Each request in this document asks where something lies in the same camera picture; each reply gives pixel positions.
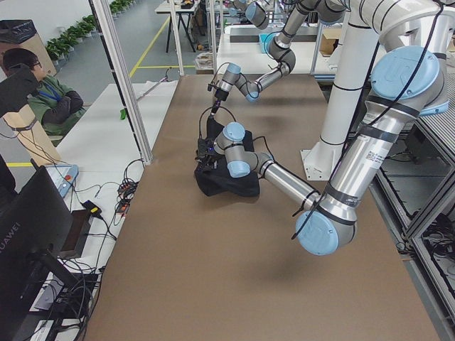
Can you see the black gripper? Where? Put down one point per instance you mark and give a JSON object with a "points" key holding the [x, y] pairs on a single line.
{"points": [[220, 94], [210, 163]]}

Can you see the seated person in green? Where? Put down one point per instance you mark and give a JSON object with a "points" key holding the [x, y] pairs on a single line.
{"points": [[56, 106]]}

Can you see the teach pendant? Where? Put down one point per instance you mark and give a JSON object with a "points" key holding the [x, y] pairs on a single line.
{"points": [[63, 176]]}

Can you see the black graphic t-shirt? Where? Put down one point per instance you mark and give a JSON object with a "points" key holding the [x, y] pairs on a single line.
{"points": [[213, 182]]}

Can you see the black Huawei monitor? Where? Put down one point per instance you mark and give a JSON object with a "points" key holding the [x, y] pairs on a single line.
{"points": [[33, 231]]}

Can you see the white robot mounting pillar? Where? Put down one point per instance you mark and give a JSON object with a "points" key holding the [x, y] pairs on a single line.
{"points": [[357, 52]]}

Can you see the aluminium frame post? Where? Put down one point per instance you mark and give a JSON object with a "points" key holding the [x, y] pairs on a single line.
{"points": [[110, 40]]}

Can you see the power strip with plugs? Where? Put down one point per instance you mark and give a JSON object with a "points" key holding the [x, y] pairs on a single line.
{"points": [[125, 194]]}

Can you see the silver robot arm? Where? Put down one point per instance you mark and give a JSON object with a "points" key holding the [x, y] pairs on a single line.
{"points": [[392, 70], [277, 47]]}

